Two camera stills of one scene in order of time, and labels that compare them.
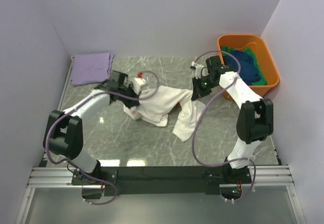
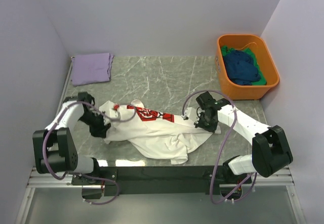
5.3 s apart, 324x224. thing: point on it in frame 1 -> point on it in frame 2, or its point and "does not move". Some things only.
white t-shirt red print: x=156 y=103 -> x=164 y=134
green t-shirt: x=225 y=50 does not move
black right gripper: x=197 y=92 -> x=212 y=128
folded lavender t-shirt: x=91 y=69 does not move
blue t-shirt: x=249 y=72 does not move
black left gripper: x=133 y=102 -> x=100 y=130
